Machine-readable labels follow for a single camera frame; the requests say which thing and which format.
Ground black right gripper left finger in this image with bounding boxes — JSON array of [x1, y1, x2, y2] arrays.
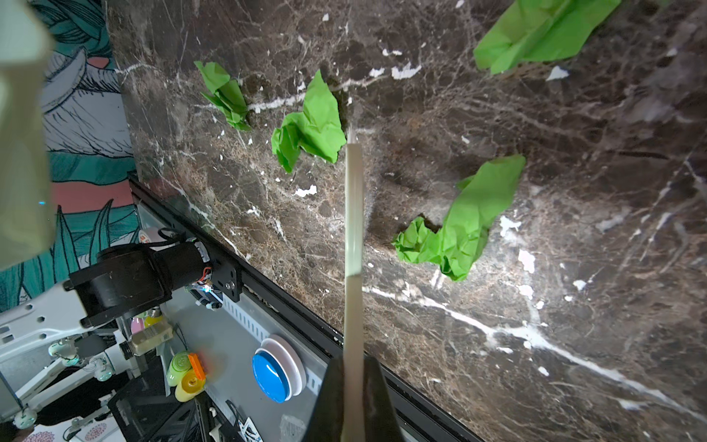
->
[[301, 357, 344, 442]]

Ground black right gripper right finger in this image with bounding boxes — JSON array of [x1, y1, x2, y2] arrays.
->
[[364, 355, 404, 442]]

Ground light green hand brush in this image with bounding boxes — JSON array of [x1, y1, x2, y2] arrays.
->
[[341, 134, 365, 442]]

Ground light green plastic dustpan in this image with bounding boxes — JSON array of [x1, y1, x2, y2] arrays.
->
[[1, 1, 54, 270]]

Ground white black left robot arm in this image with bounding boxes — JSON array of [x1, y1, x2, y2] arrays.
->
[[1, 241, 211, 362]]

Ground blue round button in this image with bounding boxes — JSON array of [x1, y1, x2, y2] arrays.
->
[[252, 334, 307, 403]]

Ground green yellow toy cups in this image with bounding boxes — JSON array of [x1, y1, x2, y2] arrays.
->
[[167, 351, 206, 403]]

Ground green paper scrap front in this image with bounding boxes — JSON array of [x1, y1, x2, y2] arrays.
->
[[392, 155, 526, 282]]

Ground green paper scrap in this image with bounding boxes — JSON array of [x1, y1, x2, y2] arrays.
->
[[473, 0, 620, 75], [271, 71, 347, 173], [194, 61, 250, 131], [392, 155, 526, 282]]

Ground green paper scrap middle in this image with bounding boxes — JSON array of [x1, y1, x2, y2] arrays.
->
[[271, 71, 347, 173]]

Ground green paper scrap far left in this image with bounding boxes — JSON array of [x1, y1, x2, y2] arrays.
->
[[194, 61, 250, 131]]

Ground green paper scrap upper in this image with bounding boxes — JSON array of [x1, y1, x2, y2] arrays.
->
[[473, 0, 620, 75]]

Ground white slotted cable duct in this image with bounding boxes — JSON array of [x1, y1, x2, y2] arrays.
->
[[222, 295, 326, 395]]

